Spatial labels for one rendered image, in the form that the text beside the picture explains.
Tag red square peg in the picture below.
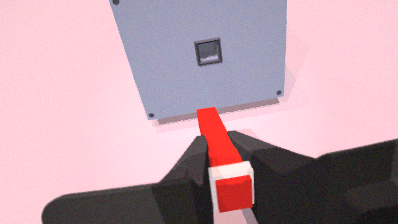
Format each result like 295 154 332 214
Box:
197 107 254 213

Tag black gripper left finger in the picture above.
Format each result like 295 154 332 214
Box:
40 135 214 224

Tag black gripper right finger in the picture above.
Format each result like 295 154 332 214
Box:
227 130 398 224

